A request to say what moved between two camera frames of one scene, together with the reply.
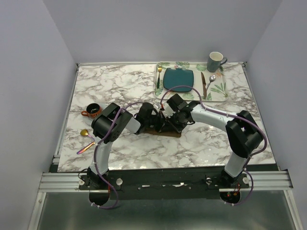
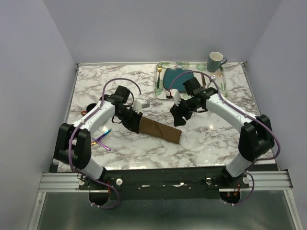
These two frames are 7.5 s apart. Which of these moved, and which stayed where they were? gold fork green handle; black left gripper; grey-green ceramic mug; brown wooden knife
Moved: black left gripper
Stayed: gold fork green handle; brown wooden knife; grey-green ceramic mug
